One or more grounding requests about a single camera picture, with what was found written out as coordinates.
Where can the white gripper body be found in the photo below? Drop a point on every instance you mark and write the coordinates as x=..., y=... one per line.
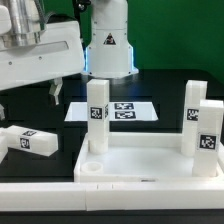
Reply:
x=59, y=54

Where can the white desk top tray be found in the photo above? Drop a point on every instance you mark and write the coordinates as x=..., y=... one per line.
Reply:
x=138, y=157

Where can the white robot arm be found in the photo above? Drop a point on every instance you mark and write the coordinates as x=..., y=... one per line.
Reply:
x=103, y=32

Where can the white left obstacle bar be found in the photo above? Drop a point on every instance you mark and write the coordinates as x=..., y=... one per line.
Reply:
x=3, y=147

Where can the white obstacle bar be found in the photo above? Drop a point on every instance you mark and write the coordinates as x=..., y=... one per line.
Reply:
x=111, y=196
x=3, y=147

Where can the white sheet with tags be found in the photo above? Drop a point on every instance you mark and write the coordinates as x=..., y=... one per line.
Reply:
x=118, y=111

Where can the white front obstacle bar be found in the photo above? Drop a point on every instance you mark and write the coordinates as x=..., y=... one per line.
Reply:
x=111, y=196

